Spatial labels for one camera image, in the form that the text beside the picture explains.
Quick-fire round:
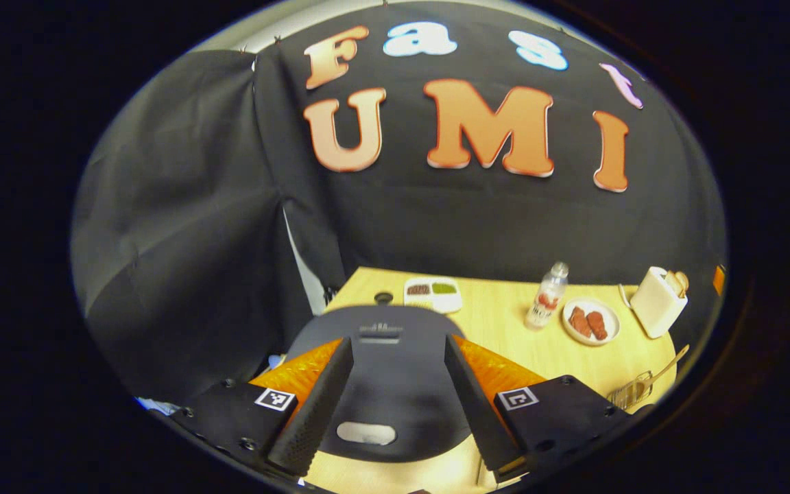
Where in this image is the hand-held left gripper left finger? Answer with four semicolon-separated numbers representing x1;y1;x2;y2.
169;336;355;478

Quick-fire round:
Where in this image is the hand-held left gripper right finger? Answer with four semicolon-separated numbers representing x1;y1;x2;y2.
444;334;632;481

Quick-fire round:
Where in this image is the black rice cooker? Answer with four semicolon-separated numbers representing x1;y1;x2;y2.
284;305;475;464

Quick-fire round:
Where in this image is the wooden spoon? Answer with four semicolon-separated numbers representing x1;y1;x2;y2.
635;344;690;392

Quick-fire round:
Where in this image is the metal wire chopstick holder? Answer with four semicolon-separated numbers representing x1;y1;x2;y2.
606;370;654;410

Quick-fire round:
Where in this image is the white toaster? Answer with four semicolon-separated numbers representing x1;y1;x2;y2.
630;266;689;339

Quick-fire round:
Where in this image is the white round plate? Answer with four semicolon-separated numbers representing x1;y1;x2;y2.
562;297;621;346

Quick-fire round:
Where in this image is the clear plastic drink bottle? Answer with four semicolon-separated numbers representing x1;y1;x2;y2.
525;261;569;331

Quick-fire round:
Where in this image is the white divided bean dish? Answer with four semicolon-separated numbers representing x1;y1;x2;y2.
403;277;463;314

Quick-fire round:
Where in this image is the blue cloth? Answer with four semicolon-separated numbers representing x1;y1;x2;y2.
136;397;183;416

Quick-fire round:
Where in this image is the black backdrop cloth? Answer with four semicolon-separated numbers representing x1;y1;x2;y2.
71;0;726;405

